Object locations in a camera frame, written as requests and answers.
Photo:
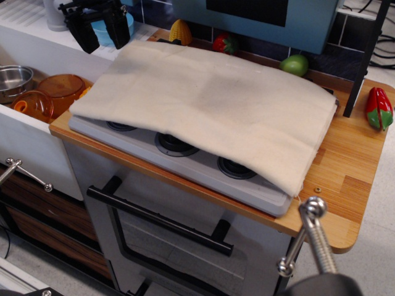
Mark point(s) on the silver clamp screw left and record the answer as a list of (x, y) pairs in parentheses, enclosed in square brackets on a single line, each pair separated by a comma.
[(14, 165)]

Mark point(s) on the cream cloth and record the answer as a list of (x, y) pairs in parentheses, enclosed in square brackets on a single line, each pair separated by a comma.
[(265, 119)]

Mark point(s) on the yellow toy corn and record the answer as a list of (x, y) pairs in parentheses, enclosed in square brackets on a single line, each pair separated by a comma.
[(180, 31)]

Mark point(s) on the black left stove knob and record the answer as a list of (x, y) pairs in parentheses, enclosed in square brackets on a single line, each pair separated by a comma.
[(119, 127)]

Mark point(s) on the white toy sink unit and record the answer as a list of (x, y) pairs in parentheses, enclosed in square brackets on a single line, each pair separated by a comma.
[(26, 40)]

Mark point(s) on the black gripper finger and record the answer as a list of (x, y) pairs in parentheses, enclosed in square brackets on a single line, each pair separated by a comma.
[(83, 33), (117, 28)]

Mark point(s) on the grey toy stove top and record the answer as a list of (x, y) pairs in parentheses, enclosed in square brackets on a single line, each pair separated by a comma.
[(200, 168)]

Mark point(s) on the silver clamp screw right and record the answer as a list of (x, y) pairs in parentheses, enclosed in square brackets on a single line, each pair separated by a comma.
[(311, 211)]

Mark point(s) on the steel pot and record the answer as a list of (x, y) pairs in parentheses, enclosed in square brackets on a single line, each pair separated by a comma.
[(15, 80)]

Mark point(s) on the blue plastic bowl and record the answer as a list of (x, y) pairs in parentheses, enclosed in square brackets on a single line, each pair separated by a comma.
[(100, 30)]

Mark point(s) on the black metal post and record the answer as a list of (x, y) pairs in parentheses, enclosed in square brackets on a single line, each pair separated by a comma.
[(368, 52)]

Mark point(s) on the green toy apple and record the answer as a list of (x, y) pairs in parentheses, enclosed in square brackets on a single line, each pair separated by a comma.
[(295, 64)]

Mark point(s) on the red toy strawberry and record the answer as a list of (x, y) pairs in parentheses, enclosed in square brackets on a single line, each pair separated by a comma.
[(225, 43)]

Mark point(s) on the black stove knob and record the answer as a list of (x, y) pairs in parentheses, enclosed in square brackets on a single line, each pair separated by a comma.
[(119, 127), (234, 170), (171, 146)]

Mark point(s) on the orange transparent lid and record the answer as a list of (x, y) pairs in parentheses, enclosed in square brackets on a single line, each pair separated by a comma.
[(35, 104)]

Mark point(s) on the black right stove knob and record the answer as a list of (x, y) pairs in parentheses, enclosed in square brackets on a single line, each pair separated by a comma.
[(234, 170)]

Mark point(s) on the orange transparent pot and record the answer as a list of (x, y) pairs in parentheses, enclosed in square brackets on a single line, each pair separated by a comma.
[(63, 89)]

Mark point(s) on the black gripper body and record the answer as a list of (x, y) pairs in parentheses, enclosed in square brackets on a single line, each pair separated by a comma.
[(93, 9)]

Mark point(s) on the grey oven door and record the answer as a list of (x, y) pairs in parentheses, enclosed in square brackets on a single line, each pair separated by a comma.
[(152, 231)]

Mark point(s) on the blue toy microwave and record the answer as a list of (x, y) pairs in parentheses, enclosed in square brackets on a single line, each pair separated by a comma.
[(303, 25)]

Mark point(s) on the red toy pepper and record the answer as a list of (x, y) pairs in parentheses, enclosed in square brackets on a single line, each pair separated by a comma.
[(379, 111)]

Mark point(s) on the black oven door handle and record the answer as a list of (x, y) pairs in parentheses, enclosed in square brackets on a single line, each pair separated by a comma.
[(215, 241)]

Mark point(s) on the black middle stove knob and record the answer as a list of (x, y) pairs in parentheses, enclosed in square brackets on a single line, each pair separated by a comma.
[(171, 146)]

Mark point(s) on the silver clamp screw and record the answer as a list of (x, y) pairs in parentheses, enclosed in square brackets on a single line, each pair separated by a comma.
[(14, 165), (311, 211)]

